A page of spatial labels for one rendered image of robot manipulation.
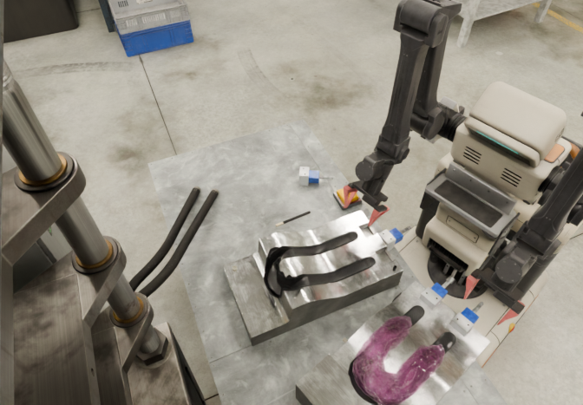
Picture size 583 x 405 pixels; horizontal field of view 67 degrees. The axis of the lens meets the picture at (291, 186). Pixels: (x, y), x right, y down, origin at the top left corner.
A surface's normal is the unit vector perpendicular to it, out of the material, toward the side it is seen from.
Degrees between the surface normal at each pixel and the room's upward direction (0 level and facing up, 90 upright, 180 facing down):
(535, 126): 42
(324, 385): 0
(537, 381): 0
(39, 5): 90
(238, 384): 0
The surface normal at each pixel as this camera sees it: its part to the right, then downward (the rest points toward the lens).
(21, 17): 0.40, 0.68
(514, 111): -0.50, -0.15
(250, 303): 0.00, -0.67
